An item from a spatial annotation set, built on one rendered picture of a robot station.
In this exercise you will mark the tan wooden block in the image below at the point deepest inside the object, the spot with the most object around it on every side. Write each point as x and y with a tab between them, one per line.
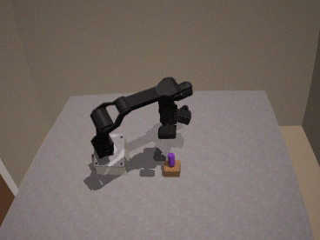
172	171

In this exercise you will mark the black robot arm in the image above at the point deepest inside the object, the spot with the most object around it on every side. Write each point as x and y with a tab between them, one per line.
165	93

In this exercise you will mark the purple marker cap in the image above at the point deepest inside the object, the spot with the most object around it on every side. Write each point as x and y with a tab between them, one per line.
171	157

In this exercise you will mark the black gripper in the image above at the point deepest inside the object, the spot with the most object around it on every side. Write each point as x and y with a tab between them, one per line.
168	130

